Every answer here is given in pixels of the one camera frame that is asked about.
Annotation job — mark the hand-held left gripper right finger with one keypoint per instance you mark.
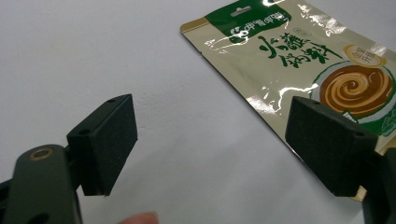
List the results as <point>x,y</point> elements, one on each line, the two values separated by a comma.
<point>327,146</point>

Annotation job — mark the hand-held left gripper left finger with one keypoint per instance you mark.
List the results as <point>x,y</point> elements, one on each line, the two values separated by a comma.
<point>102,146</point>

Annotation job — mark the beige and green sauce packet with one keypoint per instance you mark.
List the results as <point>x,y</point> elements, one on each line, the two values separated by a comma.
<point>274,62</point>

